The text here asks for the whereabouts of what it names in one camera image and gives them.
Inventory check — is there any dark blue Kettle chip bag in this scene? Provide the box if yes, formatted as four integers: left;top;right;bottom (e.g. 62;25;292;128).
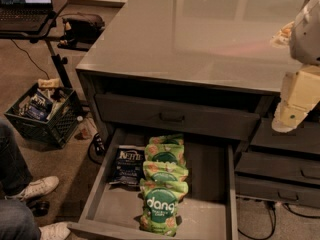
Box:
110;145;145;187

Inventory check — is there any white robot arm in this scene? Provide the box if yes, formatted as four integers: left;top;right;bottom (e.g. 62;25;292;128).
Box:
271;0;320;133

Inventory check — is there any right upper grey drawer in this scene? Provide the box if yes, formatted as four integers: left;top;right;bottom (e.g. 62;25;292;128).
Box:
251;118;320;154

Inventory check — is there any right middle grey drawer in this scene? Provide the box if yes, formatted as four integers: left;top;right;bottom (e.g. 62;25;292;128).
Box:
235;152;320;185

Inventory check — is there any right lower grey drawer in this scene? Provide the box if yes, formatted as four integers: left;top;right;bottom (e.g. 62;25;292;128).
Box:
235;176;320;208

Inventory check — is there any grey counter cabinet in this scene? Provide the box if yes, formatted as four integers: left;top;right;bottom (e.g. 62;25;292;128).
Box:
75;0;320;209

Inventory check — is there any rear green Dang chip bag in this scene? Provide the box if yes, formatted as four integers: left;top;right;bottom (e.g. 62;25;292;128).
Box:
149;134;184;145

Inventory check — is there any green dang chip bag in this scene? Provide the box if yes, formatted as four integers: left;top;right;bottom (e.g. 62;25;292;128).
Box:
149;134;184;145
143;161;189;182
140;179;188;237
145;144;186;166

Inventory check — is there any front green Dang chip bag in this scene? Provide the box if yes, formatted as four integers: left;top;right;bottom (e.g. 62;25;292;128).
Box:
140;179;188;237

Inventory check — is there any closed grey top drawer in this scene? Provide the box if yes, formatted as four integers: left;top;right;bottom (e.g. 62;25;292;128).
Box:
95;93;259;140

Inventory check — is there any open grey middle drawer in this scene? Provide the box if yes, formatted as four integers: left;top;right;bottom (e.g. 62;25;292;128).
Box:
69;129;238;240

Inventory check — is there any dark brown bag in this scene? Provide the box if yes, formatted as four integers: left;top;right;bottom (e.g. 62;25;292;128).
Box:
58;12;105;51

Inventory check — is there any blue chip bag in crate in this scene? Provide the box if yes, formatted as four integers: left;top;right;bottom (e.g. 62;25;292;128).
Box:
26;91;53;121

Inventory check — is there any tan snack bar on crate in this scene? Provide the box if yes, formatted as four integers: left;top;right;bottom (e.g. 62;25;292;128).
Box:
38;78;60;89

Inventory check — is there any dark green plastic crate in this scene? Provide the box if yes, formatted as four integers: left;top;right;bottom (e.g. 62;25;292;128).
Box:
4;84;81;148

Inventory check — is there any black laptop stand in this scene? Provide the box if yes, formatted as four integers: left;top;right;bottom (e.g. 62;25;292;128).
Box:
0;0;72;88

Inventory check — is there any white sneaker upper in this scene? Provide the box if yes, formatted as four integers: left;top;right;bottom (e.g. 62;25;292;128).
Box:
5;176;59;201

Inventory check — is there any white sneaker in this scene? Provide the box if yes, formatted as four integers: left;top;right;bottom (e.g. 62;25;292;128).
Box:
5;176;59;201
40;222;71;240

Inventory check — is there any white sneaker lower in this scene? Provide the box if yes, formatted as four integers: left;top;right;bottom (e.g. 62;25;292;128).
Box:
40;222;71;240

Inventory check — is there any small black round object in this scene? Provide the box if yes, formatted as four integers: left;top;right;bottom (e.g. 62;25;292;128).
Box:
33;201;50;217

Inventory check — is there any black laptop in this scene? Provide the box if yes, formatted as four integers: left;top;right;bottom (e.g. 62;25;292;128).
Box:
0;0;54;33

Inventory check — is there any blue jeans leg upper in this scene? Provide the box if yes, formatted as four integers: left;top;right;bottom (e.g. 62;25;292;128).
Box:
0;120;32;196

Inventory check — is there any blue jeans leg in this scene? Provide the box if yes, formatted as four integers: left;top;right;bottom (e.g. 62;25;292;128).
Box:
0;200;41;240
0;120;32;196

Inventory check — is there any blue jeans leg lower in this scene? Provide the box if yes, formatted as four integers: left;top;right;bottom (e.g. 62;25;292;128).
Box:
0;200;41;240

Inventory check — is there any black floor cable right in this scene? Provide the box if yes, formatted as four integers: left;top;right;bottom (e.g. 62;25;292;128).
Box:
237;201;320;240

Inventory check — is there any black cable by drawer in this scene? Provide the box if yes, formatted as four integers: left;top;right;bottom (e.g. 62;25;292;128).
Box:
87;132;106;166

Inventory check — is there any thin black laptop cable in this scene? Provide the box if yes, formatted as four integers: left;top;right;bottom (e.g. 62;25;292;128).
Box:
10;38;51;80

